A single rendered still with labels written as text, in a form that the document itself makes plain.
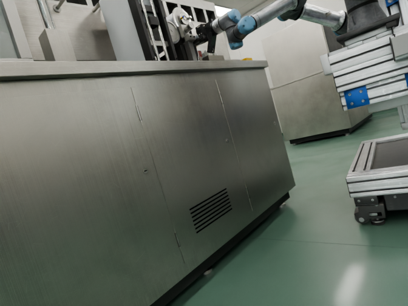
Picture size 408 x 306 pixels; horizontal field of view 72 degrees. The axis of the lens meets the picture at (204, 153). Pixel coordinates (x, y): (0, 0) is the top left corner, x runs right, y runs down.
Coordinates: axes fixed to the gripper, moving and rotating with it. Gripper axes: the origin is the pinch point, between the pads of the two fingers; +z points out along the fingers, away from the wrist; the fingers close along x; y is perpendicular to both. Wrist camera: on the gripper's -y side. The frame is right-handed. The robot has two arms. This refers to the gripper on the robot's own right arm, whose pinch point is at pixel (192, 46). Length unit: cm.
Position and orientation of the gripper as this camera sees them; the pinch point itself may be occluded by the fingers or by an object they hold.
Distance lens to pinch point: 182.7
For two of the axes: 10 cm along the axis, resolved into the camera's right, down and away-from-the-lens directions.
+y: -2.8, -9.6, -0.8
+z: -7.2, 1.5, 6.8
